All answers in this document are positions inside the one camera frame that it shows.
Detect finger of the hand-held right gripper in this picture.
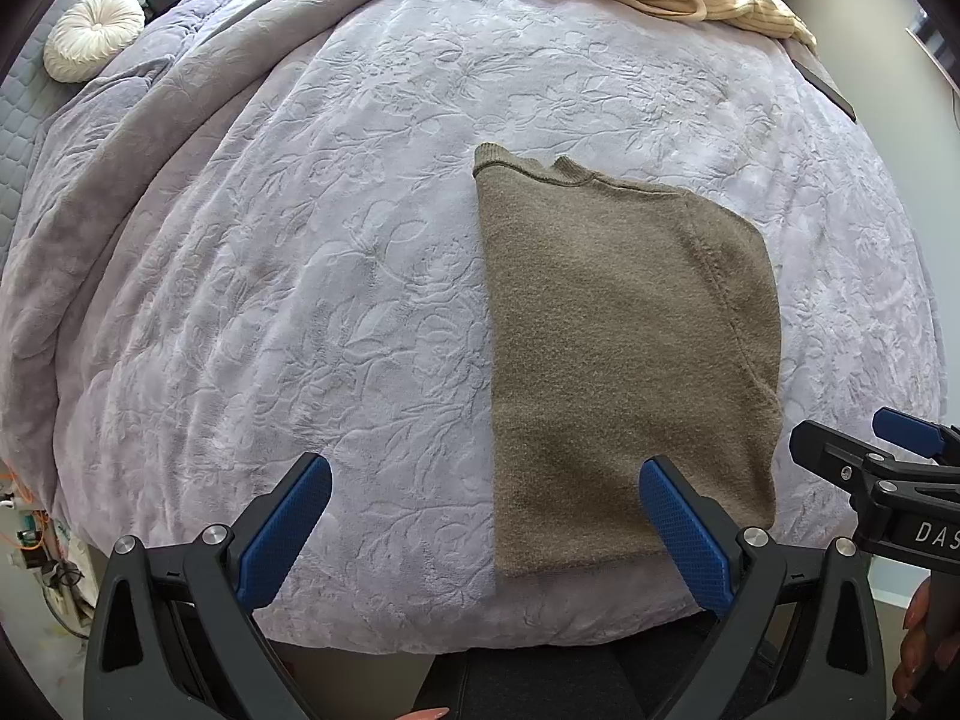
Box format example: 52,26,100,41
874,406,960,466
791,420,893,500

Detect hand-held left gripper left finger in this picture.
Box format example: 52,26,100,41
82,452,333,720

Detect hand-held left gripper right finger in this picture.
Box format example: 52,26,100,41
637,456,886,720

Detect brown knit sweater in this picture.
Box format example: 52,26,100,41
472,141,782,580

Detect person's right hand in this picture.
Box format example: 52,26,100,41
892,581,946,717

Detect person's dark pants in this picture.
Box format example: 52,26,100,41
427,607,721,720

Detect lavender embossed blanket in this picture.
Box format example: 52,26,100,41
0,0,947,653

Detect white framed monitor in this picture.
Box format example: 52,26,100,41
904,4,960,102

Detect grey quilted mattress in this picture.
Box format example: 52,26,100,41
0,0,162,226

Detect white round pillow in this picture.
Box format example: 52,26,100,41
43,0,147,83

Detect tangle of cables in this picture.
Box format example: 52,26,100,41
0,465,98,638

